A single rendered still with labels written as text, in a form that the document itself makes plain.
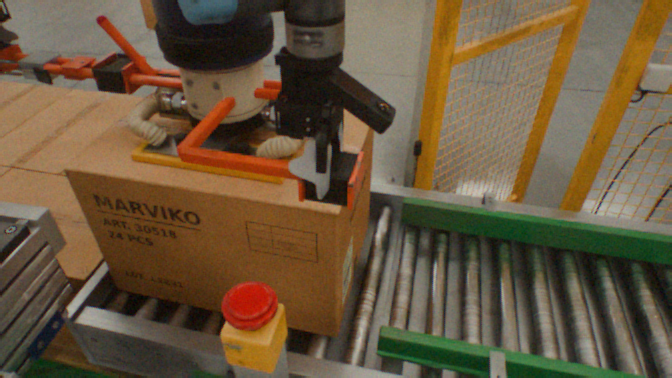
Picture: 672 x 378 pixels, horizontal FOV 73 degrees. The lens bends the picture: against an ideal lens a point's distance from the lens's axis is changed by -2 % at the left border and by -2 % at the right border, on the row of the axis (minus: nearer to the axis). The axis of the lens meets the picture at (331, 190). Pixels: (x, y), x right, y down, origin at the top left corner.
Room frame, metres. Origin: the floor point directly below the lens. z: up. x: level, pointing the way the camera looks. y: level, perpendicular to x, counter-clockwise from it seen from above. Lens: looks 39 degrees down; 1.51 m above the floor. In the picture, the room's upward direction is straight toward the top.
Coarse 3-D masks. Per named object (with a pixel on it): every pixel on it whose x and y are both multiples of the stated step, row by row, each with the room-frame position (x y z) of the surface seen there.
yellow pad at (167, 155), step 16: (144, 144) 0.83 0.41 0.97; (176, 144) 0.81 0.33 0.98; (240, 144) 0.78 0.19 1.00; (144, 160) 0.79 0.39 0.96; (160, 160) 0.78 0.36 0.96; (176, 160) 0.77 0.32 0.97; (288, 160) 0.77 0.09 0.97; (240, 176) 0.73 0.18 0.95; (256, 176) 0.72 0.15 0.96; (272, 176) 0.72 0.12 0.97
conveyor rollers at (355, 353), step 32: (384, 224) 1.02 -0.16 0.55; (384, 256) 0.91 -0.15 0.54; (416, 256) 0.90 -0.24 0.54; (448, 256) 0.90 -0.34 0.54; (480, 256) 0.90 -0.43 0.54; (512, 256) 0.91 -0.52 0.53; (544, 256) 0.90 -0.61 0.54; (480, 288) 0.78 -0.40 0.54; (512, 288) 0.78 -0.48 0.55; (544, 288) 0.78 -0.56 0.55; (576, 288) 0.77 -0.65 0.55; (608, 288) 0.77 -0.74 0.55; (640, 288) 0.78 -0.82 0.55; (224, 320) 0.69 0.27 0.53; (352, 320) 0.69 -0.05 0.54; (480, 320) 0.68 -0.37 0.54; (512, 320) 0.68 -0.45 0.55; (544, 320) 0.68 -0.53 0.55; (576, 320) 0.68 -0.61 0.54; (608, 320) 0.69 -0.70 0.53; (320, 352) 0.59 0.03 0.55; (352, 352) 0.59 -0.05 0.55; (544, 352) 0.59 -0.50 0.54; (576, 352) 0.60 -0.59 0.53
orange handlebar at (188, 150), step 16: (0, 64) 1.00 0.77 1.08; (16, 64) 0.99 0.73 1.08; (48, 64) 0.98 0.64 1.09; (64, 64) 0.97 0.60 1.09; (80, 64) 0.97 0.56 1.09; (80, 80) 0.95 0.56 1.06; (144, 80) 0.91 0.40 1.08; (160, 80) 0.90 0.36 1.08; (176, 80) 0.89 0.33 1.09; (272, 80) 0.89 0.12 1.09; (256, 96) 0.84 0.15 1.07; (272, 96) 0.83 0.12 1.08; (224, 112) 0.77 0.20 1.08; (208, 128) 0.70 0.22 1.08; (192, 144) 0.65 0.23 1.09; (192, 160) 0.61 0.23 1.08; (208, 160) 0.61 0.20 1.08; (224, 160) 0.60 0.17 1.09; (240, 160) 0.60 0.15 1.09; (256, 160) 0.60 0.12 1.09; (272, 160) 0.60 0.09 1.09; (288, 176) 0.57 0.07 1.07
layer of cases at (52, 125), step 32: (0, 96) 1.89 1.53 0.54; (32, 96) 1.89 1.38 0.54; (64, 96) 1.88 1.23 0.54; (96, 96) 1.88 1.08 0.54; (128, 96) 1.88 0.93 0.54; (0, 128) 1.60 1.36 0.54; (32, 128) 1.60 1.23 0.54; (64, 128) 1.60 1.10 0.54; (96, 128) 1.60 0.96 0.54; (0, 160) 1.37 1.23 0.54; (32, 160) 1.37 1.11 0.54; (64, 160) 1.37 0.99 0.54; (0, 192) 1.19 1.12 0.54; (32, 192) 1.19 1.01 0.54; (64, 192) 1.19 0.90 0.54; (64, 224) 1.03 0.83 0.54; (64, 256) 0.89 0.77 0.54; (96, 256) 0.89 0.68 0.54
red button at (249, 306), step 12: (240, 288) 0.38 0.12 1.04; (252, 288) 0.38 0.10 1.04; (264, 288) 0.38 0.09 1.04; (228, 300) 0.36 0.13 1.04; (240, 300) 0.36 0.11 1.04; (252, 300) 0.36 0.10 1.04; (264, 300) 0.36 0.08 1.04; (276, 300) 0.36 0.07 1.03; (228, 312) 0.35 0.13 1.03; (240, 312) 0.34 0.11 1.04; (252, 312) 0.34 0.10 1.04; (264, 312) 0.34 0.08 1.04; (276, 312) 0.35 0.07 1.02; (240, 324) 0.33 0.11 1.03; (252, 324) 0.33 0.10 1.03; (264, 324) 0.33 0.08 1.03
